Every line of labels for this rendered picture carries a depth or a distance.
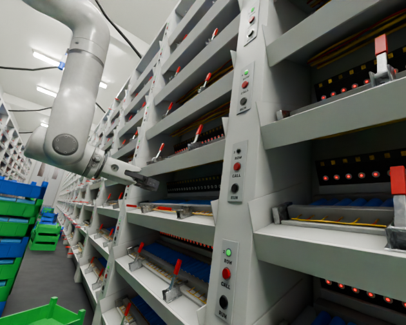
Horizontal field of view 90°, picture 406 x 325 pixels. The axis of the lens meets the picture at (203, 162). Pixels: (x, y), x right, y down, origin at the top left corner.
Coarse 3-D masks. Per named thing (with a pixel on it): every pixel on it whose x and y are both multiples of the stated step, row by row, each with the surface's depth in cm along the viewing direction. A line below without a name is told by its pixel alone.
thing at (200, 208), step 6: (156, 204) 77; (162, 204) 72; (168, 204) 69; (174, 204) 66; (180, 204) 63; (186, 204) 61; (192, 204) 59; (198, 204) 57; (204, 204) 55; (162, 210) 69; (192, 210) 57; (198, 210) 55; (204, 210) 53; (210, 210) 51
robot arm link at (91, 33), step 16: (32, 0) 52; (48, 0) 53; (64, 0) 54; (80, 0) 55; (48, 16) 55; (64, 16) 54; (80, 16) 54; (96, 16) 56; (80, 32) 54; (96, 32) 56; (80, 48) 53; (96, 48) 55
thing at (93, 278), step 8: (88, 256) 137; (96, 256) 140; (80, 264) 134; (88, 264) 134; (96, 264) 127; (104, 264) 124; (88, 272) 120; (96, 272) 119; (104, 272) 111; (88, 280) 110; (96, 280) 109; (88, 288) 105; (96, 288) 99; (96, 296) 86; (96, 304) 88
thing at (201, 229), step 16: (160, 192) 100; (192, 192) 81; (208, 192) 73; (128, 208) 90; (144, 224) 73; (160, 224) 62; (176, 224) 54; (192, 224) 48; (208, 224) 43; (192, 240) 49; (208, 240) 44
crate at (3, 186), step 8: (0, 184) 81; (8, 184) 83; (16, 184) 85; (24, 184) 87; (32, 184) 103; (0, 192) 81; (8, 192) 83; (16, 192) 85; (24, 192) 87; (32, 192) 89; (40, 192) 91
